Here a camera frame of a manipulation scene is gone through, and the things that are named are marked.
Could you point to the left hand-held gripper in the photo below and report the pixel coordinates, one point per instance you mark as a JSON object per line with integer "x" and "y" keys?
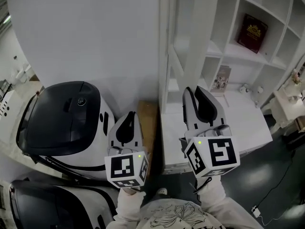
{"x": 121, "y": 166}

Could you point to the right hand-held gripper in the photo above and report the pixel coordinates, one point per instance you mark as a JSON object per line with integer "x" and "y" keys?
{"x": 221, "y": 151}

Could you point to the white desk with shelves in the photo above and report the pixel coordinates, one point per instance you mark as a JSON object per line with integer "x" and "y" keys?
{"x": 247, "y": 75}

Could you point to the ribbed glass cabinet door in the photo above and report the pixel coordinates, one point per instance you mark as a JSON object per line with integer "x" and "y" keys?
{"x": 202, "y": 44}

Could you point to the person's right forearm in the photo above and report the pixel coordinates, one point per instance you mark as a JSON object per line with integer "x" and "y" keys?
{"x": 210, "y": 192}

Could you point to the person's left forearm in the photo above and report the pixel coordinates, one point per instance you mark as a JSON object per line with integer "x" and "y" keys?
{"x": 129, "y": 204}

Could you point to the long brown cardboard box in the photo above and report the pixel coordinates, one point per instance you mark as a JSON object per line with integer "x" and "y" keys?
{"x": 149, "y": 118}

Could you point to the grey photo book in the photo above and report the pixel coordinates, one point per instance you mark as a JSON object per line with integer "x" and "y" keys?
{"x": 221, "y": 79}

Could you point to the white mug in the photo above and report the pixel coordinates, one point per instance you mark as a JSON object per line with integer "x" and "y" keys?
{"x": 244, "y": 89}

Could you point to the tiny patterned ornament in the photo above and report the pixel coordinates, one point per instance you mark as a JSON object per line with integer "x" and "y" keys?
{"x": 257, "y": 104}

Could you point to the small white jar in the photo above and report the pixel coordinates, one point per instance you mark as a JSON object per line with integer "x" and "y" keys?
{"x": 260, "y": 90}

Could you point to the person's left white shoe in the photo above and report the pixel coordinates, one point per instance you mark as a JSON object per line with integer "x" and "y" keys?
{"x": 162, "y": 191}

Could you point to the white and black robot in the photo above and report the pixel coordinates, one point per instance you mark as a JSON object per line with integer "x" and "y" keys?
{"x": 52, "y": 206}
{"x": 59, "y": 118}

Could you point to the person's white printed sweatshirt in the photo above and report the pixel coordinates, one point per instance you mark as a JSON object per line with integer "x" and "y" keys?
{"x": 171, "y": 213}

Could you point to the dark red book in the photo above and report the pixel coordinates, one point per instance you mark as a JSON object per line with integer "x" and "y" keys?
{"x": 252, "y": 32}

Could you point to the pink flower bouquet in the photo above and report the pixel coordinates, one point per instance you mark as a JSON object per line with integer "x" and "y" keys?
{"x": 297, "y": 77}

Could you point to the white power adapter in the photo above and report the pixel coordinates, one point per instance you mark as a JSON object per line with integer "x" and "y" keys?
{"x": 256, "y": 211}

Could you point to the white stand with black dots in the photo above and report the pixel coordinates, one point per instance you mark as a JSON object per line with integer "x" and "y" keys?
{"x": 7, "y": 104}

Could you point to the black metal rack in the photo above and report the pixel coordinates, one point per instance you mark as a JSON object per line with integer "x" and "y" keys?
{"x": 6, "y": 86}

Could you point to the ceiling tube light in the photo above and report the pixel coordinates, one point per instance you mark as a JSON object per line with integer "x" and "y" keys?
{"x": 7, "y": 19}

